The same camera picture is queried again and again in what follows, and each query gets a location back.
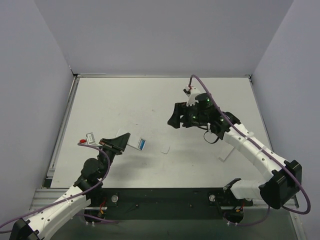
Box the small grey remote control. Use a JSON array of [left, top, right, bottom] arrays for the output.
[[116, 128, 146, 151]]

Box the long white remote control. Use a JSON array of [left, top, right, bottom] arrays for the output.
[[218, 147, 234, 162]]

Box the small remote battery cover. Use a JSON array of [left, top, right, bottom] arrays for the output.
[[161, 145, 170, 154]]

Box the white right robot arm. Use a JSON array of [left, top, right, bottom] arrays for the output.
[[167, 93, 302, 209]]

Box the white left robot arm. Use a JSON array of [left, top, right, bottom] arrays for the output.
[[9, 132, 131, 240]]

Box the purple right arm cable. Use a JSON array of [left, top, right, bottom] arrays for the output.
[[188, 74, 312, 227]]

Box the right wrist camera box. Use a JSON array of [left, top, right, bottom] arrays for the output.
[[183, 85, 201, 107]]

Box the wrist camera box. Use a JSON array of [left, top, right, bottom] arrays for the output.
[[79, 132, 98, 146], [183, 85, 201, 107]]

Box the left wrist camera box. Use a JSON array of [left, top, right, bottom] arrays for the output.
[[79, 132, 98, 146]]

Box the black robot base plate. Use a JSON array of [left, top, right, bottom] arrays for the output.
[[81, 187, 253, 221]]

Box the aluminium table edge rail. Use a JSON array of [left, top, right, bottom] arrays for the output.
[[45, 74, 79, 179]]

